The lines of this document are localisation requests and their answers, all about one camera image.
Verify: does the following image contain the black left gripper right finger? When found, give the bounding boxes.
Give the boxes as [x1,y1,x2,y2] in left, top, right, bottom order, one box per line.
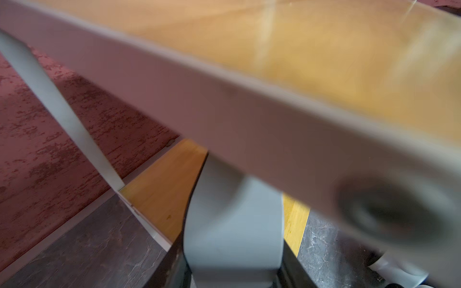
[275,241,317,288]

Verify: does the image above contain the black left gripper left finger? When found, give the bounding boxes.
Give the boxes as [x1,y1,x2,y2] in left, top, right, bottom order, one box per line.
[143,231,191,288]

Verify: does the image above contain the grey square alarm clock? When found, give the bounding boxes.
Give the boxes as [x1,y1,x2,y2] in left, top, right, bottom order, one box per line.
[183,154,284,288]

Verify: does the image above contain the wooden white frame shelf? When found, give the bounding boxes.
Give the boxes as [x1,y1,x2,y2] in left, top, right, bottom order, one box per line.
[1,1,461,288]

